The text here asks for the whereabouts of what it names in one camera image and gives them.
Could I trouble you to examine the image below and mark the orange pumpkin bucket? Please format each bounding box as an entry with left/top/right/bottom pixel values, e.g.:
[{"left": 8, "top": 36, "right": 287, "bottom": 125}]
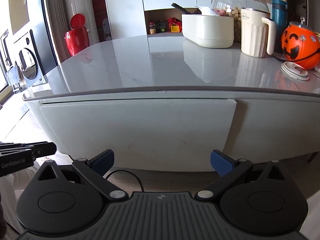
[{"left": 281, "top": 16, "right": 319, "bottom": 70}]

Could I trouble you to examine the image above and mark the white tissue box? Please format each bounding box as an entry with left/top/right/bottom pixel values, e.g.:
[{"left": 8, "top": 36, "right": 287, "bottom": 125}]
[{"left": 182, "top": 14, "right": 234, "bottom": 48}]

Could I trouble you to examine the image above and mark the teal thermos bottle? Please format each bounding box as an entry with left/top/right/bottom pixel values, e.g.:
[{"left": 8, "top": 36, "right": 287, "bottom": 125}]
[{"left": 272, "top": 0, "right": 287, "bottom": 53}]

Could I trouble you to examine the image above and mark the small spice jar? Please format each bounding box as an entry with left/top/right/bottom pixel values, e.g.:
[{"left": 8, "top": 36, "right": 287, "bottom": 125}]
[{"left": 149, "top": 22, "right": 156, "bottom": 34}]

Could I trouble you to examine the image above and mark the glass jar with peanuts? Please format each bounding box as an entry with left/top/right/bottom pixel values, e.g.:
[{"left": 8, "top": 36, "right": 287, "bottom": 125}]
[{"left": 211, "top": 0, "right": 269, "bottom": 43}]

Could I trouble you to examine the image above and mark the red gift box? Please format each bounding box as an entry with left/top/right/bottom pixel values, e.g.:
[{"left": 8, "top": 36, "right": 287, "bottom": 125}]
[{"left": 168, "top": 17, "right": 182, "bottom": 33}]

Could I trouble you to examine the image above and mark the black cable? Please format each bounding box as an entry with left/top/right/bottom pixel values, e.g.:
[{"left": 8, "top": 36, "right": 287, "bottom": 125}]
[{"left": 105, "top": 169, "right": 146, "bottom": 193}]

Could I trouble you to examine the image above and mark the white round lid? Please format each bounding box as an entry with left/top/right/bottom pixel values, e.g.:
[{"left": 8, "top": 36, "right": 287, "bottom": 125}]
[{"left": 281, "top": 61, "right": 310, "bottom": 81}]

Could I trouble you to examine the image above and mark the cream ribbed pitcher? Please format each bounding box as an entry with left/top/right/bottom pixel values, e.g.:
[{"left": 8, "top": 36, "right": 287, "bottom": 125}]
[{"left": 241, "top": 8, "right": 276, "bottom": 58}]

